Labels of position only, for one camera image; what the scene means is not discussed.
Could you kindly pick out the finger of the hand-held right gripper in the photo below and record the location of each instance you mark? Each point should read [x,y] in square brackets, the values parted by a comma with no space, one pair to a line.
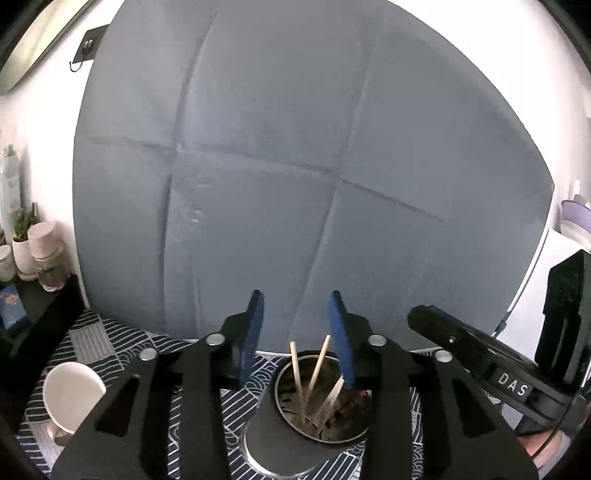
[438,328]

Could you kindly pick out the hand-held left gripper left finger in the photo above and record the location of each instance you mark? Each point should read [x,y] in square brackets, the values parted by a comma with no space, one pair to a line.
[253,333]

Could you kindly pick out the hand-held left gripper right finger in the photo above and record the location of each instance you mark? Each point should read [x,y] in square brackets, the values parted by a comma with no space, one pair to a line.
[339,333]

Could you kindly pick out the bundle of wooden chopsticks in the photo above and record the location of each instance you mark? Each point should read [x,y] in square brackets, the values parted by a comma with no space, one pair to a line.
[298,383]

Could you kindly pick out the black cylindrical chopstick holder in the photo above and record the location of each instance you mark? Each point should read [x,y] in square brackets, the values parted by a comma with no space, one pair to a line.
[277,443]

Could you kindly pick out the person's right hand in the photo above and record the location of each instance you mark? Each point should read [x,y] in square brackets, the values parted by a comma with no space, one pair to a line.
[545,450]

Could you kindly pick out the white board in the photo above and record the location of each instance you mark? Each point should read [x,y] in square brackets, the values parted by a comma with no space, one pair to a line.
[531,295]

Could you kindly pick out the stack of pale bowls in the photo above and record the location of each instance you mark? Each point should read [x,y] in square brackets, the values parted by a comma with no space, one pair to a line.
[577,221]

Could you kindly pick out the navy patterned tablecloth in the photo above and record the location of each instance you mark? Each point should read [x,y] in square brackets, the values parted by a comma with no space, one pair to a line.
[111,341]

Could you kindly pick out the beige ceramic mug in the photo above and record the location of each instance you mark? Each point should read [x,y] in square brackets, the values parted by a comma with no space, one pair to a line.
[69,392]

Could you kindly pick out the grey fabric backdrop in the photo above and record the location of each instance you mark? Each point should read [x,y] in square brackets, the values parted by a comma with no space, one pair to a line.
[300,138]

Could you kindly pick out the black side table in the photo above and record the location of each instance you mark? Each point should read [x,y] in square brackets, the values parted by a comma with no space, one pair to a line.
[51,314]

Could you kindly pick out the glass jar with pink lid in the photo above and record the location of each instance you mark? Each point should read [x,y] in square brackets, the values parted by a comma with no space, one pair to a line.
[46,254]

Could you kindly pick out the blue box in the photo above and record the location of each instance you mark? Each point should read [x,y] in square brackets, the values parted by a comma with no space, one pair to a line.
[11,307]

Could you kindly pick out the cactus in white pot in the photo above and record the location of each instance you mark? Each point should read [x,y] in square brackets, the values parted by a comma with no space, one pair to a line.
[21,249]

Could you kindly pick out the small jar with white lid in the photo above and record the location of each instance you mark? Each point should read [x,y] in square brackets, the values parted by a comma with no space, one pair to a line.
[5,265]

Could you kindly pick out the white spray bottle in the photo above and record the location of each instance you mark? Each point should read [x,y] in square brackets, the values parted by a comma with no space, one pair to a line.
[9,184]

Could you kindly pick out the black wall hook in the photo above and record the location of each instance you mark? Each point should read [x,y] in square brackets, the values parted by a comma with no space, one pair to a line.
[87,44]

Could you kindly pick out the round wall mirror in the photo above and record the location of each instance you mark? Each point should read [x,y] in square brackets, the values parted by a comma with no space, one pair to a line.
[27,37]

